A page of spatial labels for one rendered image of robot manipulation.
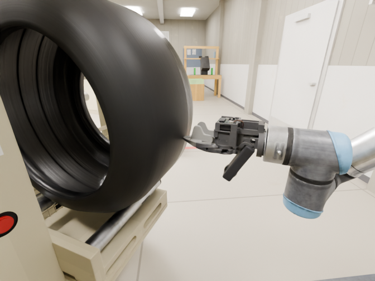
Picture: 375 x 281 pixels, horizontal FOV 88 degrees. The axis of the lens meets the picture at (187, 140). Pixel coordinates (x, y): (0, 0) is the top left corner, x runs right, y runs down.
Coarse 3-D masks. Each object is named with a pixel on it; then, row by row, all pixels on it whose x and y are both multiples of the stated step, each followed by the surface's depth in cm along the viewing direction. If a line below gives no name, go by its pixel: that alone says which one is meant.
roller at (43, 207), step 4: (44, 196) 63; (40, 200) 62; (44, 200) 62; (48, 200) 63; (40, 204) 61; (44, 204) 62; (48, 204) 63; (52, 204) 65; (40, 208) 61; (44, 208) 62
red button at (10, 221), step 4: (4, 216) 35; (8, 216) 35; (0, 220) 34; (4, 220) 34; (8, 220) 35; (12, 220) 36; (0, 224) 34; (4, 224) 34; (8, 224) 35; (12, 224) 36; (0, 228) 34; (4, 228) 35; (8, 228) 35; (0, 232) 34
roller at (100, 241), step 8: (160, 184) 76; (152, 192) 70; (144, 200) 65; (128, 208) 59; (136, 208) 61; (112, 216) 55; (120, 216) 56; (128, 216) 58; (104, 224) 53; (112, 224) 53; (120, 224) 54; (96, 232) 50; (104, 232) 50; (112, 232) 52; (88, 240) 48; (96, 240) 48; (104, 240) 49
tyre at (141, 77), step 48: (0, 0) 39; (48, 0) 35; (96, 0) 38; (0, 48) 54; (48, 48) 65; (96, 48) 34; (144, 48) 40; (48, 96) 74; (96, 96) 37; (144, 96) 38; (192, 96) 59; (48, 144) 72; (96, 144) 83; (144, 144) 40; (48, 192) 56; (96, 192) 48; (144, 192) 49
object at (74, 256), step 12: (48, 228) 48; (60, 240) 44; (72, 240) 44; (60, 252) 44; (72, 252) 42; (84, 252) 42; (96, 252) 42; (60, 264) 47; (72, 264) 44; (84, 264) 42; (96, 264) 42; (84, 276) 44; (96, 276) 43
